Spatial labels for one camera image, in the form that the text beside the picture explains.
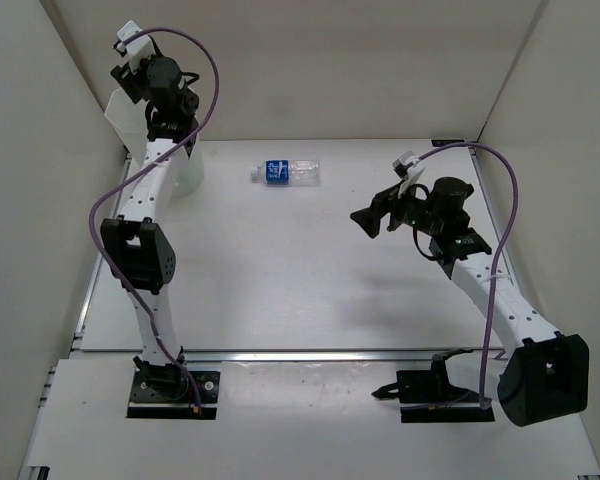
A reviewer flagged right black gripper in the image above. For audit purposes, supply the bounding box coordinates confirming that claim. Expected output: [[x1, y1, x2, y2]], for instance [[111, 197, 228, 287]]
[[352, 177, 443, 238]]

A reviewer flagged clear bottle blue label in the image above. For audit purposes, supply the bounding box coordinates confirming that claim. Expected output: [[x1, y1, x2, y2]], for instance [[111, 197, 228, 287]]
[[250, 159, 320, 187]]

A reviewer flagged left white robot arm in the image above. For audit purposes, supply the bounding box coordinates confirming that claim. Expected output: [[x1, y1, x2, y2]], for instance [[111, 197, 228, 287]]
[[100, 54, 199, 402]]

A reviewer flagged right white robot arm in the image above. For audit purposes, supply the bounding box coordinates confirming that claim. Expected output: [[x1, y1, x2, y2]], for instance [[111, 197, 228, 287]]
[[350, 177, 589, 427]]

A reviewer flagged tall white plastic bin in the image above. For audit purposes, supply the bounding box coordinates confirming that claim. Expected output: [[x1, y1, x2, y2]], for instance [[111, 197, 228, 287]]
[[104, 88, 204, 197]]

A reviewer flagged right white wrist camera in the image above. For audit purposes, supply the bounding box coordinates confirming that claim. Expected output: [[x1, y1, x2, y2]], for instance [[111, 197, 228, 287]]
[[392, 151, 425, 198]]

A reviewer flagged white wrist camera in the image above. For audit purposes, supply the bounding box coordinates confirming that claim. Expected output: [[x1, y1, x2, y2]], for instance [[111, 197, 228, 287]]
[[113, 20, 162, 74], [392, 151, 425, 198]]

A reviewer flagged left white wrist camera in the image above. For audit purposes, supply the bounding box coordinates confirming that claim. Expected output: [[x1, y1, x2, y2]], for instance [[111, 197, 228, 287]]
[[113, 20, 162, 74]]

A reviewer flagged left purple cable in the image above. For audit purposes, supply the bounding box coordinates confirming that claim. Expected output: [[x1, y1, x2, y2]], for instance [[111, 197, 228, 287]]
[[88, 28, 221, 411]]

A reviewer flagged purple cable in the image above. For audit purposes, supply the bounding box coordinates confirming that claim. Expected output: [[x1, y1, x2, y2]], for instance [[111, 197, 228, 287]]
[[88, 28, 221, 411], [399, 142, 521, 411]]

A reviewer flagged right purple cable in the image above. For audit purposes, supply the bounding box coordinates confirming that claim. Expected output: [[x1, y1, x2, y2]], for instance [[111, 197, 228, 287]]
[[399, 142, 521, 411]]

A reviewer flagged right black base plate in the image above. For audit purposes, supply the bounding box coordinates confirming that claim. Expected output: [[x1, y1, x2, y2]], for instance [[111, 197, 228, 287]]
[[396, 370, 495, 424]]

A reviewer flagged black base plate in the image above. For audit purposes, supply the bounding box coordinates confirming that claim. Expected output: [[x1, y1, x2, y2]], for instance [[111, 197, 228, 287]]
[[396, 370, 495, 424], [126, 356, 221, 420]]

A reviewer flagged aluminium table edge rail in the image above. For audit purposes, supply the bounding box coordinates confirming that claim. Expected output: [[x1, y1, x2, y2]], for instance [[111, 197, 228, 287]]
[[69, 348, 511, 365]]

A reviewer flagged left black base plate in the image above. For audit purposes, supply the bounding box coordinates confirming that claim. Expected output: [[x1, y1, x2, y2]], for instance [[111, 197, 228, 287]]
[[126, 356, 221, 420]]

